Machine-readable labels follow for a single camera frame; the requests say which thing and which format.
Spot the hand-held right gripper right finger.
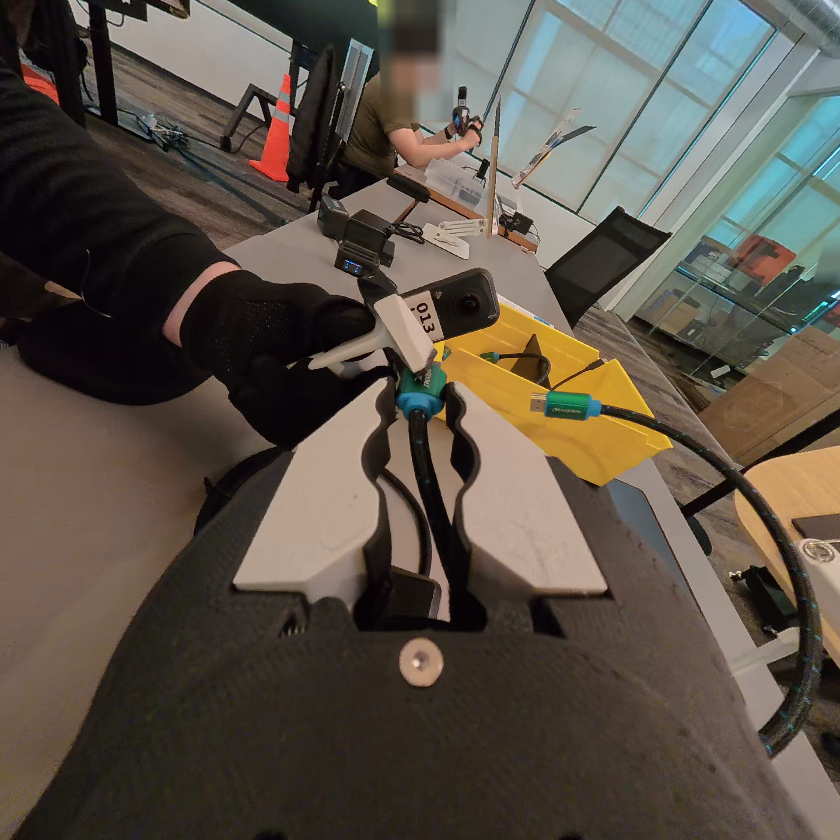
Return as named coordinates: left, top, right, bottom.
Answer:
left=446, top=382, right=609, bottom=609

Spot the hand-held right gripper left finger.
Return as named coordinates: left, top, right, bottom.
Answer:
left=231, top=378, right=397, bottom=609

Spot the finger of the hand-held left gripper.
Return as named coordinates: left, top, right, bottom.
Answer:
left=371, top=292, right=438, bottom=376

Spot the green plug braided HDMI cable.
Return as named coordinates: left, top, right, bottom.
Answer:
left=529, top=388, right=826, bottom=760
left=392, top=365, right=475, bottom=619

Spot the yellow plastic bin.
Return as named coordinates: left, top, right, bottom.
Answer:
left=433, top=303, right=673, bottom=488

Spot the black HDMI switch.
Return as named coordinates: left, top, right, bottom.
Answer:
left=192, top=451, right=443, bottom=622

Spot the person's left forearm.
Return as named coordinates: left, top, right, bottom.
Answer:
left=0, top=62, right=240, bottom=352

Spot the person's left hand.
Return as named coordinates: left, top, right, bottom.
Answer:
left=178, top=269, right=396, bottom=448

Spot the small white stand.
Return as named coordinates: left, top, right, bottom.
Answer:
left=422, top=218, right=491, bottom=261

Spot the wooden edged desk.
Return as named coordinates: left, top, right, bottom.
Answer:
left=392, top=161, right=540, bottom=255

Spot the black battery charger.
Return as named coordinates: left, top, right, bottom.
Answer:
left=333, top=210, right=397, bottom=274

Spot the clear plastic box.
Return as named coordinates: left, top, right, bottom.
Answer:
left=423, top=159, right=492, bottom=206

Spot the black armrest pad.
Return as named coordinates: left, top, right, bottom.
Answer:
left=386, top=172, right=433, bottom=204

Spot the thin wooden board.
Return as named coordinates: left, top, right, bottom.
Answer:
left=484, top=95, right=505, bottom=240

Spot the small black box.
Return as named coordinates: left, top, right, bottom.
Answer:
left=316, top=196, right=350, bottom=240

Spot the tilted board stand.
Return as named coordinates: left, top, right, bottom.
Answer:
left=512, top=107, right=598, bottom=193

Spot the orange traffic cone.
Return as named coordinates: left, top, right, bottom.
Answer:
left=248, top=72, right=294, bottom=183

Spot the orange black machine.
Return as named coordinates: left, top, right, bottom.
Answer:
left=731, top=233, right=798, bottom=284

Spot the thin black cable green plug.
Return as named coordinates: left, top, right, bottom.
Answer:
left=479, top=350, right=559, bottom=389

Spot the dark desk cable cover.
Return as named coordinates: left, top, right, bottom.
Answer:
left=607, top=479, right=693, bottom=585

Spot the silver ventilation duct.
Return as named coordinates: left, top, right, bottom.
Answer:
left=742, top=0, right=840, bottom=42

